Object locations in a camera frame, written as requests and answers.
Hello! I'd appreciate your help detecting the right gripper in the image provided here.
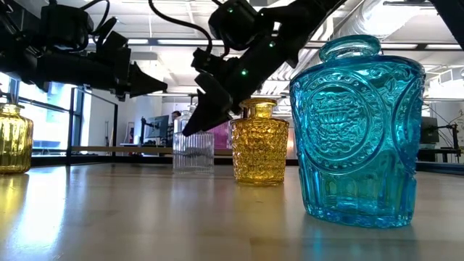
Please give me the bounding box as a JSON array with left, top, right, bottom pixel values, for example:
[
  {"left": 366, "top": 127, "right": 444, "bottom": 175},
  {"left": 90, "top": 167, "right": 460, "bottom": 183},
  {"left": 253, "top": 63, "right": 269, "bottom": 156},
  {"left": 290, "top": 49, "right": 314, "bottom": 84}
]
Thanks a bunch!
[{"left": 182, "top": 54, "right": 277, "bottom": 137}]

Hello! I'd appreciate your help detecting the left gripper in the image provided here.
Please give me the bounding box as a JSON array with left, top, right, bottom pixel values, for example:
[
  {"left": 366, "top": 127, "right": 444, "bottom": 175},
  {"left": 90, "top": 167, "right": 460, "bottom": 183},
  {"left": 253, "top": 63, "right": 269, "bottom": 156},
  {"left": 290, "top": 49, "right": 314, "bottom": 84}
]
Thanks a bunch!
[{"left": 36, "top": 30, "right": 169, "bottom": 103}]

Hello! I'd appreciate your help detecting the clear fine-ribbed glass vase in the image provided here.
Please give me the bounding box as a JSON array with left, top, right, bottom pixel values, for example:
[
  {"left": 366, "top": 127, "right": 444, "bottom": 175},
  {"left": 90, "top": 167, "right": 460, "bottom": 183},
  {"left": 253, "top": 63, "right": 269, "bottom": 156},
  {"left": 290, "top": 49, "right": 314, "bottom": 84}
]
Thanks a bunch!
[{"left": 173, "top": 110, "right": 215, "bottom": 174}]

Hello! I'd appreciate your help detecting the yellow diamond-textured glass vase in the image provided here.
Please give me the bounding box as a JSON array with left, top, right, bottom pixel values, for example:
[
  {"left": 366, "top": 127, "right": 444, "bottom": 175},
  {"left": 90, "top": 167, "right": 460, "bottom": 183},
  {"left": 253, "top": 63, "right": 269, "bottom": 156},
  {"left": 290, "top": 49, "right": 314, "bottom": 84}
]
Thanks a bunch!
[{"left": 231, "top": 97, "right": 290, "bottom": 187}]

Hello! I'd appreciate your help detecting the yellow ribbed glass vase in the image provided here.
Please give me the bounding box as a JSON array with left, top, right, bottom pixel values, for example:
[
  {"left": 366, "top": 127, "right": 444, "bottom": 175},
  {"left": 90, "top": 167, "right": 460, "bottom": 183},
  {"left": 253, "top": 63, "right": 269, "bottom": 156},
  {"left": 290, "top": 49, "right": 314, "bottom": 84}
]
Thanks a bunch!
[{"left": 0, "top": 103, "right": 34, "bottom": 175}]

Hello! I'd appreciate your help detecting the blue medallion embossed glass vase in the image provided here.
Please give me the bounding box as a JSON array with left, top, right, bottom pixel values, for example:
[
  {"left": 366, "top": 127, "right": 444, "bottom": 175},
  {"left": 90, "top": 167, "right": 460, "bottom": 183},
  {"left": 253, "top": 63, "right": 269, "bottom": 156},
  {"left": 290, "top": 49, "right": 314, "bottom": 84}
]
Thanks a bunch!
[{"left": 289, "top": 35, "right": 427, "bottom": 229}]

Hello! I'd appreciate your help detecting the wooden shelf board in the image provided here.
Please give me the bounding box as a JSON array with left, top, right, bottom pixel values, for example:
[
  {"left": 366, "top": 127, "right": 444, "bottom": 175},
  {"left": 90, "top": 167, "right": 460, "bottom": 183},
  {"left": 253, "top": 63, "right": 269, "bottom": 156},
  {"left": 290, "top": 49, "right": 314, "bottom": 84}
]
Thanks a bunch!
[{"left": 71, "top": 146, "right": 233, "bottom": 157}]

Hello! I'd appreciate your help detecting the person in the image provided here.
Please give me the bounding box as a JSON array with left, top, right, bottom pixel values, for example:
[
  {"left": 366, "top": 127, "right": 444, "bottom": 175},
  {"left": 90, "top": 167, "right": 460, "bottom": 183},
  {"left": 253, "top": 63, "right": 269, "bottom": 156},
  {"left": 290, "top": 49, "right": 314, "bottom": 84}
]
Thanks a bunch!
[{"left": 167, "top": 110, "right": 182, "bottom": 148}]

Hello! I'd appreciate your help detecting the black computer monitor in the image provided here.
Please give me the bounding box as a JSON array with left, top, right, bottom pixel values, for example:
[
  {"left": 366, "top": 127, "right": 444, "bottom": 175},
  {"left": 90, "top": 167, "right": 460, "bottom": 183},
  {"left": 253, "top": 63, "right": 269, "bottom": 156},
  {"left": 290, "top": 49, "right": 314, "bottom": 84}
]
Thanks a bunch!
[
  {"left": 144, "top": 115, "right": 170, "bottom": 139},
  {"left": 420, "top": 116, "right": 439, "bottom": 144}
]

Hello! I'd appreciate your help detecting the black tripod stand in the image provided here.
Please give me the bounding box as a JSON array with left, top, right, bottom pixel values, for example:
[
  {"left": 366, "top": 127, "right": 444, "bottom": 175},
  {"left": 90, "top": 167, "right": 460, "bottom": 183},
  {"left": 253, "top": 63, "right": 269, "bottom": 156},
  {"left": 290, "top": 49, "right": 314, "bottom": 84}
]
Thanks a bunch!
[{"left": 436, "top": 123, "right": 463, "bottom": 164}]

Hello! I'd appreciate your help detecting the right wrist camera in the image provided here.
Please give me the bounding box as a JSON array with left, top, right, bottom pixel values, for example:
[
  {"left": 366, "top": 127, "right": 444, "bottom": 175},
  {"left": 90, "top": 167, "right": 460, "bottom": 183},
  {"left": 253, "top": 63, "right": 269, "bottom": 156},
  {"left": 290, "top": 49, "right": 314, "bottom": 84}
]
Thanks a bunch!
[{"left": 191, "top": 46, "right": 222, "bottom": 79}]

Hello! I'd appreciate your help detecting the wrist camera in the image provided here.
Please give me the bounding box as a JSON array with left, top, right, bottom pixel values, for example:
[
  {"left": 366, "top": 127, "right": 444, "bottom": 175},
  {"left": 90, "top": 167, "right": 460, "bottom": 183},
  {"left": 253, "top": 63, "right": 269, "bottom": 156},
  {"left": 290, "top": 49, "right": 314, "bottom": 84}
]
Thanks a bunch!
[
  {"left": 38, "top": 3, "right": 94, "bottom": 50},
  {"left": 191, "top": 46, "right": 222, "bottom": 79}
]

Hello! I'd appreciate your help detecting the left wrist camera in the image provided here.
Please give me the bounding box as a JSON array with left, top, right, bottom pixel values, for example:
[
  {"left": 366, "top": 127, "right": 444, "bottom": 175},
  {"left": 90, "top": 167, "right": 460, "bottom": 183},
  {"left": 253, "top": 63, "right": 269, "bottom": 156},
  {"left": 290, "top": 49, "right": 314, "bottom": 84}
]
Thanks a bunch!
[{"left": 38, "top": 3, "right": 94, "bottom": 50}]

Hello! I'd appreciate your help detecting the silver ceiling air duct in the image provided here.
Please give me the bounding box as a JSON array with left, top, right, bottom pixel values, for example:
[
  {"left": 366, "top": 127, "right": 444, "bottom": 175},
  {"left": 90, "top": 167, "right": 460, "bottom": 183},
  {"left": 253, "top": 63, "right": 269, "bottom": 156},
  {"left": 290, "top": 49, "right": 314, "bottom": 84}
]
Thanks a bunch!
[{"left": 270, "top": 0, "right": 425, "bottom": 95}]

